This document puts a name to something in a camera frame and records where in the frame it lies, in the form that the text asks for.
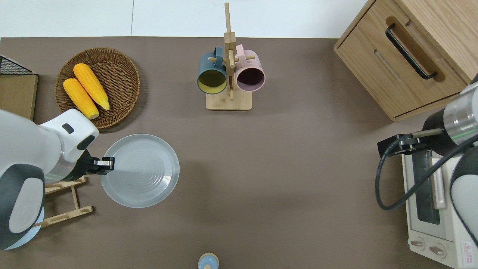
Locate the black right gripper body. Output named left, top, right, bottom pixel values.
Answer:
left=377, top=134, right=427, bottom=158

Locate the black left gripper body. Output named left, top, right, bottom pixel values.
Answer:
left=74, top=149, right=113, bottom=180

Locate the gray plate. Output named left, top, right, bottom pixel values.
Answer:
left=100, top=134, right=180, bottom=208

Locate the wooden plate rack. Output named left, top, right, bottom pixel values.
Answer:
left=34, top=176, right=94, bottom=229

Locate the light blue plate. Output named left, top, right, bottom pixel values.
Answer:
left=4, top=207, right=45, bottom=250

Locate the yellow corn cob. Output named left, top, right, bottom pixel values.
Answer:
left=63, top=78, right=100, bottom=120
left=73, top=63, right=111, bottom=111

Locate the wooden drawer cabinet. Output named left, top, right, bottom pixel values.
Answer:
left=333, top=0, right=478, bottom=122

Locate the brown wicker basket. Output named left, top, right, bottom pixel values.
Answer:
left=55, top=47, right=141, bottom=130

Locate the white toaster oven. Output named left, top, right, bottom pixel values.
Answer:
left=401, top=149, right=478, bottom=269

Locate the wooden mug tree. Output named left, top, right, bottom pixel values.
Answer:
left=206, top=2, right=256, bottom=111

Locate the dark blue mug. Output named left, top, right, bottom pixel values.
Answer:
left=197, top=46, right=228, bottom=95

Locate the pink mug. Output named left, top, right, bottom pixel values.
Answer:
left=235, top=44, right=266, bottom=92

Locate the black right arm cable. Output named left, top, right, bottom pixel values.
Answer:
left=375, top=134, right=478, bottom=211

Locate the silver toaster oven handle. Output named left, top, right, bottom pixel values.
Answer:
left=431, top=157, right=447, bottom=210

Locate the black cabinet handle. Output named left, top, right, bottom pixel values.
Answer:
left=385, top=24, right=438, bottom=80

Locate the wooden shelf with wire mesh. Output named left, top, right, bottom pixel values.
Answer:
left=0, top=55, right=38, bottom=122

